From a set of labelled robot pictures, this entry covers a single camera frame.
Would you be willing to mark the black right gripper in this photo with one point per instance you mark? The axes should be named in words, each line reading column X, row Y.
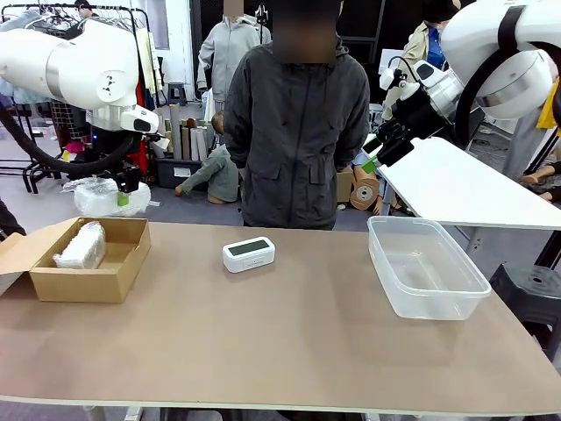
column 414, row 109

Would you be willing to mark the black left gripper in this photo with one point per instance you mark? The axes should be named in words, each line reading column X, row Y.
column 130, row 177

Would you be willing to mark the bubble-wrapped clock with visible display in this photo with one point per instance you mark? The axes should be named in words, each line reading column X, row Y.
column 96, row 197

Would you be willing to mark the fully bubble-wrapped white clock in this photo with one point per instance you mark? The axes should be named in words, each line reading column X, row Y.
column 81, row 247

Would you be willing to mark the unwrapped white digital clock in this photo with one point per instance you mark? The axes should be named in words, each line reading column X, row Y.
column 249, row 254

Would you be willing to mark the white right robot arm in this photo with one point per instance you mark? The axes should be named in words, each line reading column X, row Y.
column 486, row 35

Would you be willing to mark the white computer case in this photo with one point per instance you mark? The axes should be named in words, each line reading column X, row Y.
column 377, row 118

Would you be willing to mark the black metal clothes rack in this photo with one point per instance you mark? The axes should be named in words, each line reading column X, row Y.
column 149, row 184

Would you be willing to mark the red dress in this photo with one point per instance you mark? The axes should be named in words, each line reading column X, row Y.
column 140, row 160

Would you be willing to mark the brown kraft paper roll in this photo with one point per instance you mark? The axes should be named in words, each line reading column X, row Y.
column 364, row 190

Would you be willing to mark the dark storage bin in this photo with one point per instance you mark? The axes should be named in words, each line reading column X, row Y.
column 175, row 173

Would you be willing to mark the slanted gray paper tube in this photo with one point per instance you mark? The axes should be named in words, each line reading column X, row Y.
column 158, row 147

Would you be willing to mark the open cardboard box on floor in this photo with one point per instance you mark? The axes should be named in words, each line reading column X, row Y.
column 344, row 186

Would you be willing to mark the white table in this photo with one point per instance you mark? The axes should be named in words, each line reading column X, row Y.
column 460, row 188

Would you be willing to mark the tall gray paper tube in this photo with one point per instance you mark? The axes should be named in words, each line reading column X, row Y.
column 176, row 131

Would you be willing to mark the brown paper tube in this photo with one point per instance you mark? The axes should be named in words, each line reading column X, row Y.
column 186, row 140

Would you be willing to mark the white panel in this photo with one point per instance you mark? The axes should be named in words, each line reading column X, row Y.
column 386, row 54

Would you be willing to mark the white paper tube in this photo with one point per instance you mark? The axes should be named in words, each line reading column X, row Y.
column 198, row 144

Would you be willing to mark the person in gray jacket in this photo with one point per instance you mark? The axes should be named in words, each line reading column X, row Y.
column 298, row 144

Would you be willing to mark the brown cardboard box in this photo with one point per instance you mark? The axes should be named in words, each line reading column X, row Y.
column 87, row 285

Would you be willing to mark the child mannequin in green top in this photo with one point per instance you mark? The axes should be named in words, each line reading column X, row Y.
column 215, row 173

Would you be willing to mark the black checked garment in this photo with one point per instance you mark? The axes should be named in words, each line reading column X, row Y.
column 66, row 118

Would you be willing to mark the mannequin in beige coat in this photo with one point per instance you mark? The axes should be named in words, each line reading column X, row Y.
column 423, row 44

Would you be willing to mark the dark sleeved bystander arm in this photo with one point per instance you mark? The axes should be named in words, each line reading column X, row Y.
column 11, row 219

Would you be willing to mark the gray step stool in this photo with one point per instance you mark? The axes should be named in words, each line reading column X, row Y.
column 176, row 92

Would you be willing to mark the cream hanging garment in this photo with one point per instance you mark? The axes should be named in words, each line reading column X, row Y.
column 149, row 61

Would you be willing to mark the lying bare mannequin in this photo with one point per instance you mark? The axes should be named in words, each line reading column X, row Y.
column 541, row 180

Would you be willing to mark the clear plastic container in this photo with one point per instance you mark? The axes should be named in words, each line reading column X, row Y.
column 434, row 307

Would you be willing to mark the mannequin in gray hoodie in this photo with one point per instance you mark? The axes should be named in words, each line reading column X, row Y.
column 225, row 57

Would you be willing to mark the black plastic stool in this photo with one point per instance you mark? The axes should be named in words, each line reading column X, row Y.
column 530, row 294

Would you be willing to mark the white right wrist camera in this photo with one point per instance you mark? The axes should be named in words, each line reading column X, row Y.
column 394, row 79

